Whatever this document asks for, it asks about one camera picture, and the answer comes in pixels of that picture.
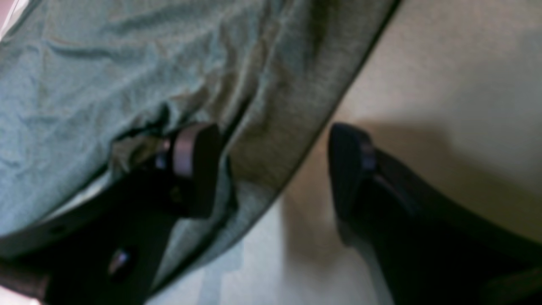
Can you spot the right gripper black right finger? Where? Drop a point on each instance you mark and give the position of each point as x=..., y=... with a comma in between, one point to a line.
x=431, y=251

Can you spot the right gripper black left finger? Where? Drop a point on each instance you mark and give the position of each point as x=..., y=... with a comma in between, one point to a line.
x=108, y=250

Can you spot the green long-sleeve T-shirt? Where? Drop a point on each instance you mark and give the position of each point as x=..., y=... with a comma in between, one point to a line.
x=81, y=79

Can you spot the light green table cloth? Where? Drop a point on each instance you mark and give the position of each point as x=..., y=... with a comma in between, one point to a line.
x=452, y=88

